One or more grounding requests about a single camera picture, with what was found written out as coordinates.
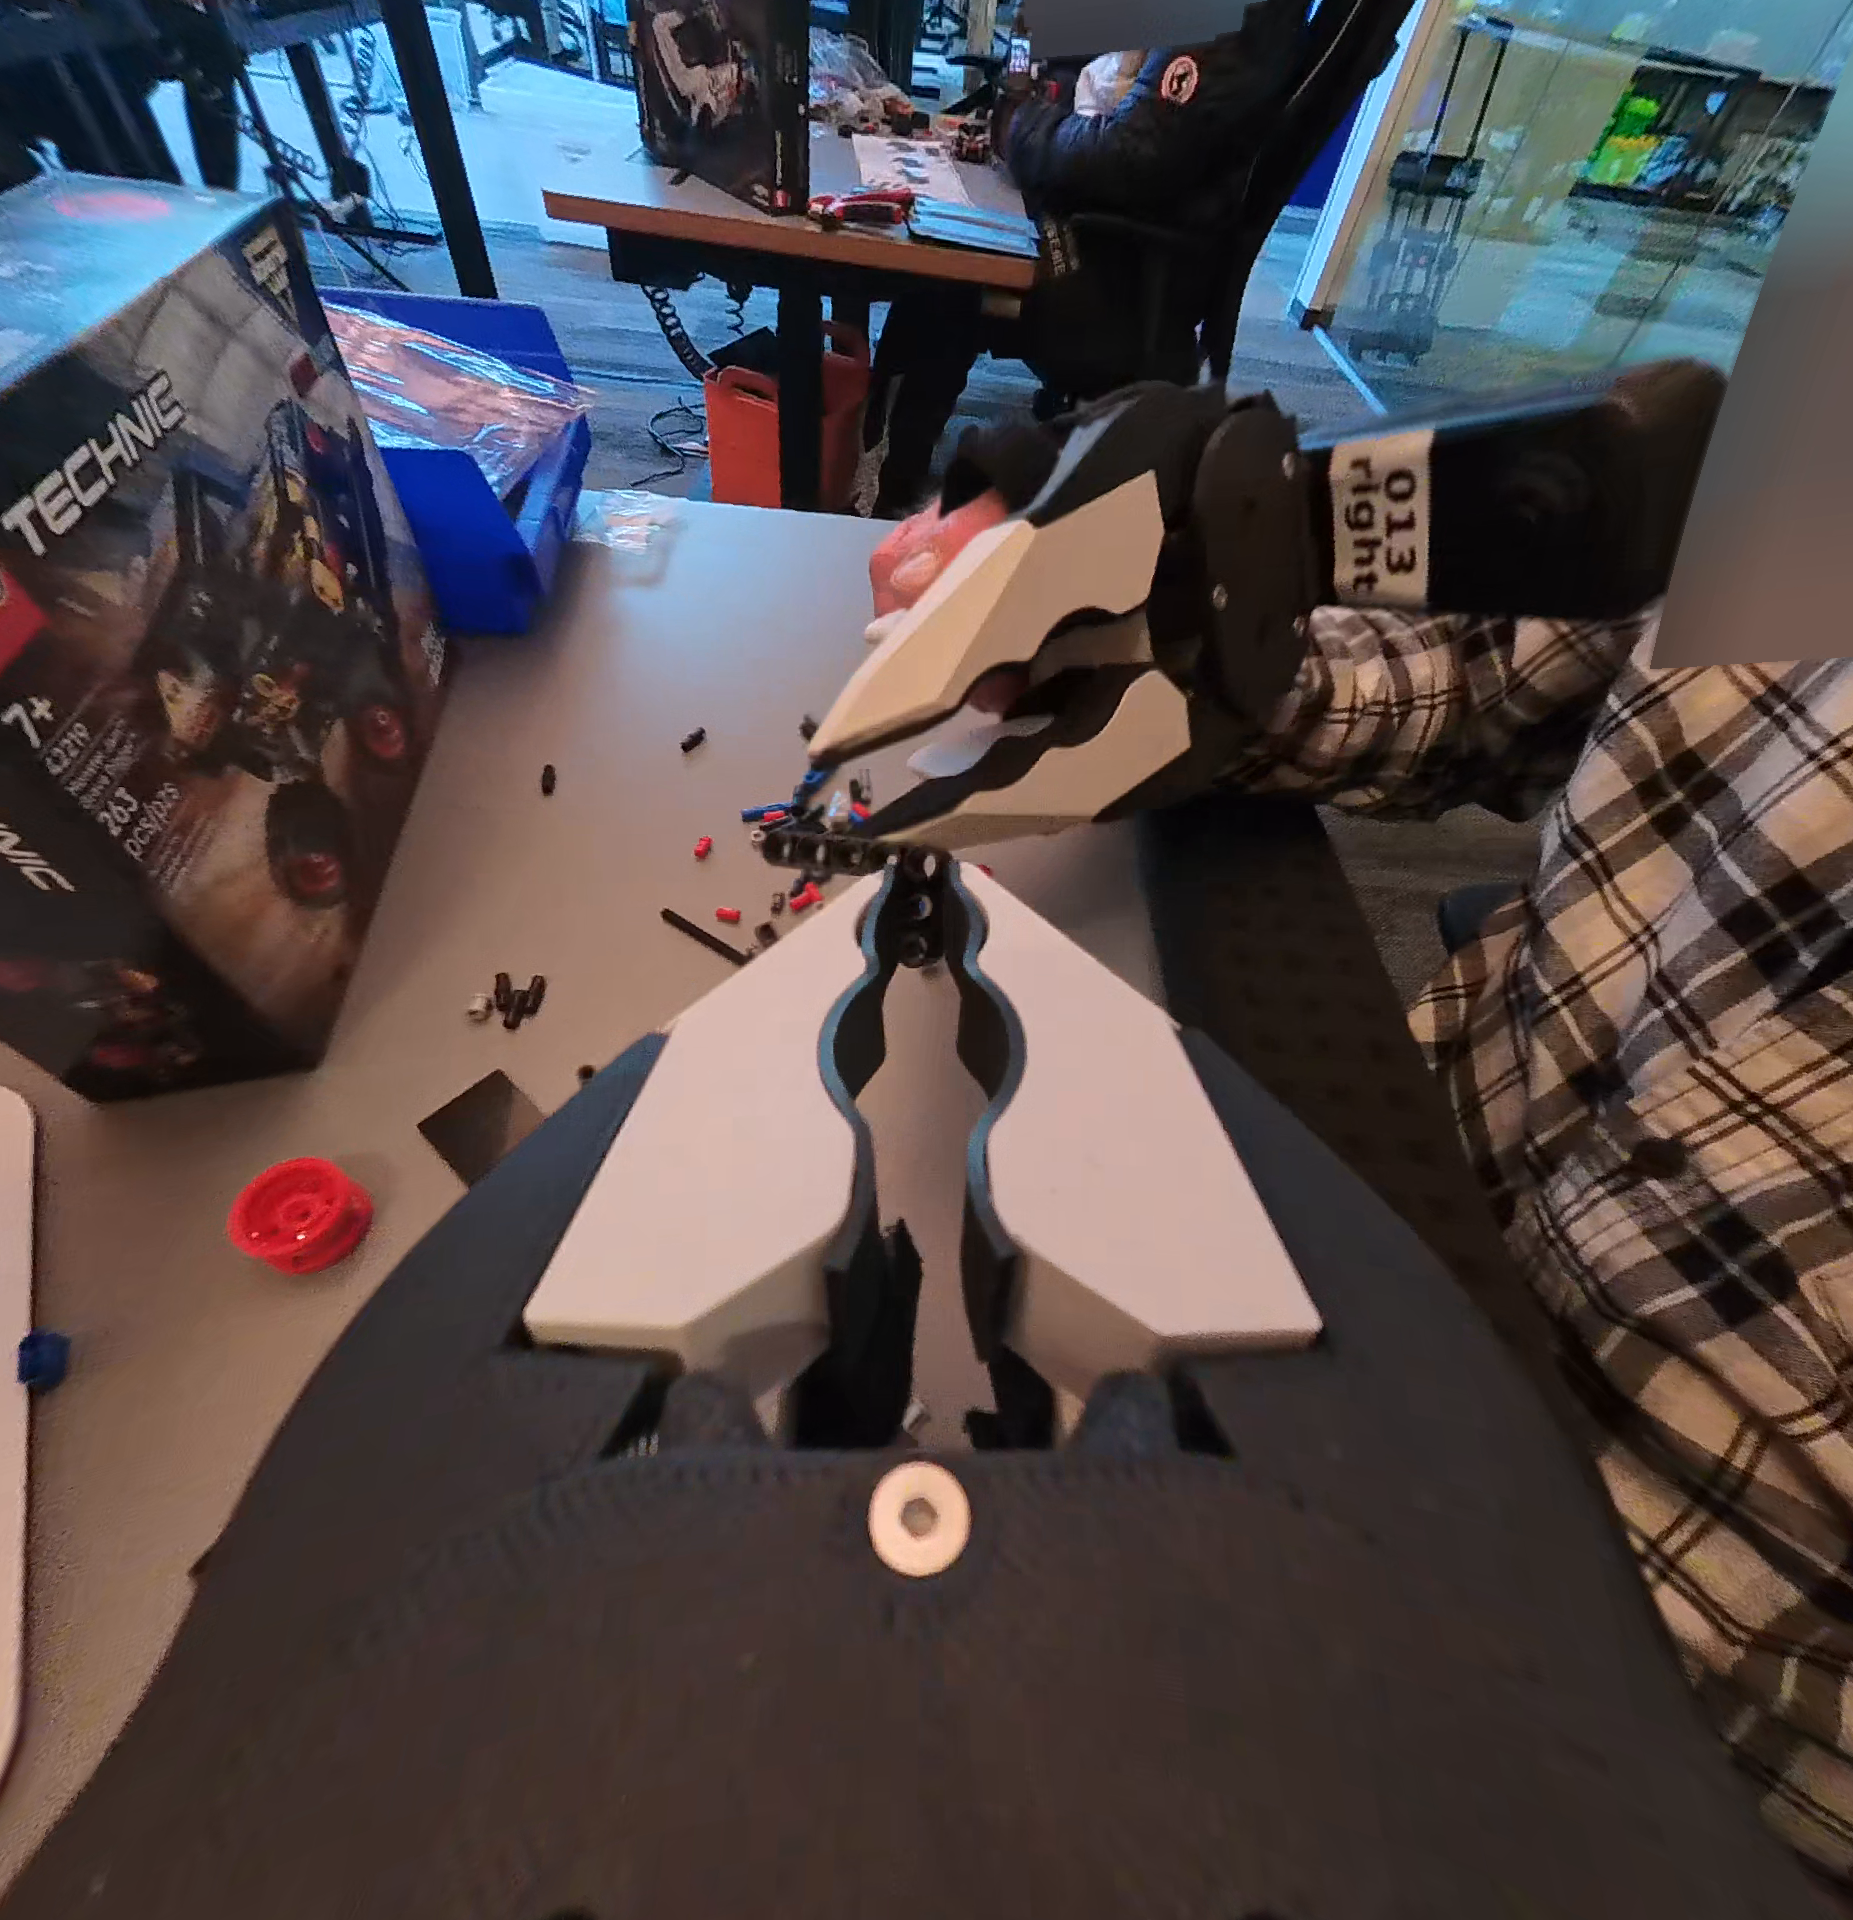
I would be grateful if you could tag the dark toy box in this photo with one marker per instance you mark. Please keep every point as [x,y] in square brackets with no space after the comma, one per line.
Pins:
[715,105]

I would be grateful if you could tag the light grey desk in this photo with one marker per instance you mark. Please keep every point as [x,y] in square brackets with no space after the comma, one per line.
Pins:
[490,840]

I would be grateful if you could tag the long black axle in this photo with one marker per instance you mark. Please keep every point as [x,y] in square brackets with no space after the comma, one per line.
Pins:
[703,935]

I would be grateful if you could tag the red wheel hub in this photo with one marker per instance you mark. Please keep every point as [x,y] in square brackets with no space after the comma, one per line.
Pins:
[299,1215]

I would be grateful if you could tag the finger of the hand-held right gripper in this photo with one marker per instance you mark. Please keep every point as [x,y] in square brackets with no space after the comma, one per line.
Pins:
[1016,600]
[1091,764]

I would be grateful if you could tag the clear plastic bag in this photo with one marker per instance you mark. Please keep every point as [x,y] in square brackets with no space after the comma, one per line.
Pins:
[446,391]

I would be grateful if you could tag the orange storage box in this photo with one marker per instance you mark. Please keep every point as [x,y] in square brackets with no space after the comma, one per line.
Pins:
[747,436]

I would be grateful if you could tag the small blue connector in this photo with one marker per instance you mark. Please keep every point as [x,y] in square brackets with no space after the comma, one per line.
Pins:
[44,1357]

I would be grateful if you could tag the toy set box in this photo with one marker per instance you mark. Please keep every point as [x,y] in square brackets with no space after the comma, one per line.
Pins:
[191,677]

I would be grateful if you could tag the person's right forearm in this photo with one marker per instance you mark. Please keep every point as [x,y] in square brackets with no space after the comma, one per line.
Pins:
[1437,705]

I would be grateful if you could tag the blue storage bin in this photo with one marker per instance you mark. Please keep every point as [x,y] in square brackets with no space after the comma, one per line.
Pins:
[476,554]

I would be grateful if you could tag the person's right hand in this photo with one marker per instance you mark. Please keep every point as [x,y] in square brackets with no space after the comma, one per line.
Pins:
[926,554]

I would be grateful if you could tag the black beam blue connector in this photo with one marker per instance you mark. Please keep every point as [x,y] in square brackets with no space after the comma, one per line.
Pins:
[821,850]

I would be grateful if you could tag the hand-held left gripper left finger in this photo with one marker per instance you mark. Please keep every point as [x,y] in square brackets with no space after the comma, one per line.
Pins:
[686,1202]

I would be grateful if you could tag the black square tile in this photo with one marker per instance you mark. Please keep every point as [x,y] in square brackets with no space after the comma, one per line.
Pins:
[483,1127]

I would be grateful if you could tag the pile of small toy bricks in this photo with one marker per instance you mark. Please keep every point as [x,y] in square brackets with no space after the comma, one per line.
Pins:
[798,901]

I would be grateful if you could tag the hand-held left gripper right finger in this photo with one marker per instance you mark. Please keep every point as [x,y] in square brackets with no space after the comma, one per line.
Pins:
[1151,1202]

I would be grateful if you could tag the wooden work table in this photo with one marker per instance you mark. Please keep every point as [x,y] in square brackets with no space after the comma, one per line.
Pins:
[747,241]

